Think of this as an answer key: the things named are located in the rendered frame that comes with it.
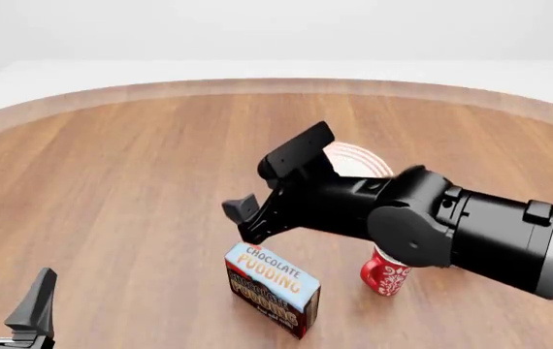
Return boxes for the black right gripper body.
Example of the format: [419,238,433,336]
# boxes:
[237,180,308,246]

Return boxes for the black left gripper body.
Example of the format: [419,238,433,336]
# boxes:
[0,326,57,349]

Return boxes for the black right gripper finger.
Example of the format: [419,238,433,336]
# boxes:
[221,192,259,224]

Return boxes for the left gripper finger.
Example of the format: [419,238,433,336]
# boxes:
[4,268,58,339]

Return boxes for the chocolate pudding box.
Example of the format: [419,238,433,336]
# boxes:
[223,240,322,340]

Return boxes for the white plate with red rings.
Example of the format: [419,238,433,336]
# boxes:
[322,141,395,180]

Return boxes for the red patterned mug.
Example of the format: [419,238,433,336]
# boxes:
[359,244,412,297]

